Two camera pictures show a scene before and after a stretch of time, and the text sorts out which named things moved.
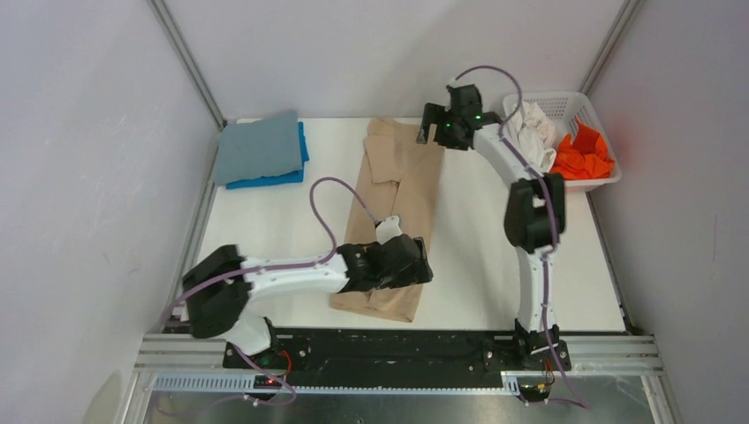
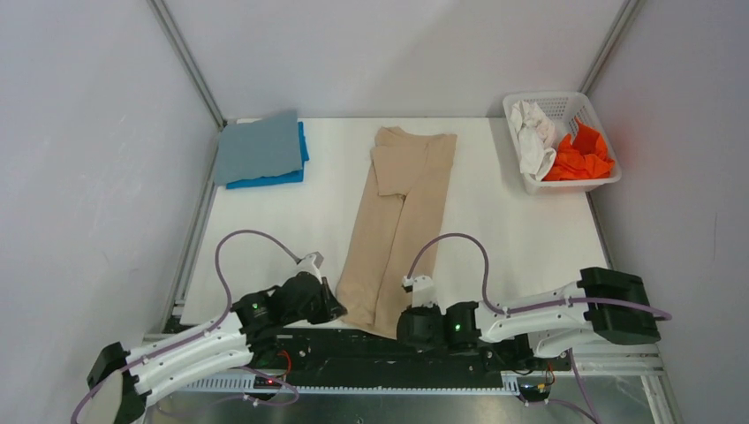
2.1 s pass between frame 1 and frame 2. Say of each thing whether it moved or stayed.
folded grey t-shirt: stayed
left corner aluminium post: stayed
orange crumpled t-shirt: stayed
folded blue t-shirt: stayed
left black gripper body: moved
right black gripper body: moved
